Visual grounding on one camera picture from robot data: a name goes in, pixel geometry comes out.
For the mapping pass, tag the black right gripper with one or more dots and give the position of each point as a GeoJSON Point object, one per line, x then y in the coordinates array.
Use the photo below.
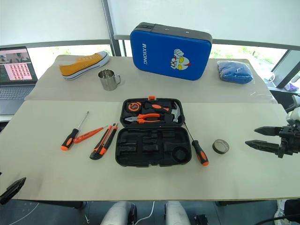
{"type": "Point", "coordinates": [289, 140]}

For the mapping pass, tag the orange black tape measure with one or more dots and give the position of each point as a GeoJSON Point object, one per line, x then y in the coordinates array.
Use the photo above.
{"type": "Point", "coordinates": [133, 107]}

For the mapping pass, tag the black orange utility knife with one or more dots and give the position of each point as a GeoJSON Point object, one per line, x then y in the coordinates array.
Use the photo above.
{"type": "Point", "coordinates": [103, 144]}

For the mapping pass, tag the dark framed monitor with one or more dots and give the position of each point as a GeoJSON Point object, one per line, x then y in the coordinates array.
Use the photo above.
{"type": "Point", "coordinates": [287, 68]}

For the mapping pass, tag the purple crumpled object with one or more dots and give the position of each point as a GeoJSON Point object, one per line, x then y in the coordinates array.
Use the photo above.
{"type": "Point", "coordinates": [293, 87]}

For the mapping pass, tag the blue cloth in plastic bag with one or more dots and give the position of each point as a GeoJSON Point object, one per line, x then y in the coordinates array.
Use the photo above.
{"type": "Point", "coordinates": [235, 72]}

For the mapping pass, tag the stainless steel mug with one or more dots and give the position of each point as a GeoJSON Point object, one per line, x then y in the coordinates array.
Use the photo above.
{"type": "Point", "coordinates": [107, 80]}

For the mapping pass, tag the black tool case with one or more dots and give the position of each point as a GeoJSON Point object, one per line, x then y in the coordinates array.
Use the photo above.
{"type": "Point", "coordinates": [153, 150]}

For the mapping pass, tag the grey rounded shell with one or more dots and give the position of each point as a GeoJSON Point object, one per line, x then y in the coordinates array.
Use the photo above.
{"type": "Point", "coordinates": [177, 214]}
{"type": "Point", "coordinates": [114, 214]}

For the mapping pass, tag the blue RXIONG cartoon case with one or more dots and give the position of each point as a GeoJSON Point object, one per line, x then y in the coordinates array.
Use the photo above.
{"type": "Point", "coordinates": [161, 51]}

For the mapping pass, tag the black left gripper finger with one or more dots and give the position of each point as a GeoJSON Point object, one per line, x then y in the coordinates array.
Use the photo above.
{"type": "Point", "coordinates": [12, 188]}

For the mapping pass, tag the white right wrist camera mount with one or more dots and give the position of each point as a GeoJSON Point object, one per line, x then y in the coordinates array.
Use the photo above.
{"type": "Point", "coordinates": [294, 118]}

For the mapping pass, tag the orange voltage tester pen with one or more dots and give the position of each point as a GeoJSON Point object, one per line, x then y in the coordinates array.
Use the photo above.
{"type": "Point", "coordinates": [87, 135]}

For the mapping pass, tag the black electrical tape roll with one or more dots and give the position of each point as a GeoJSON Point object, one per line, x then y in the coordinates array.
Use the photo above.
{"type": "Point", "coordinates": [220, 146]}

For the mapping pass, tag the grey window railing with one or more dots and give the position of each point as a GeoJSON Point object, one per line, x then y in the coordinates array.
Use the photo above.
{"type": "Point", "coordinates": [246, 43]}

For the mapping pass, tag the yellow canvas sneaker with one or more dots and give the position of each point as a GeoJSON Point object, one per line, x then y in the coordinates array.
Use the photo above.
{"type": "Point", "coordinates": [79, 66]}

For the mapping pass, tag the grey laptop pink screen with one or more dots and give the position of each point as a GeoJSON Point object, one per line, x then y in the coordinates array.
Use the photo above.
{"type": "Point", "coordinates": [16, 70]}

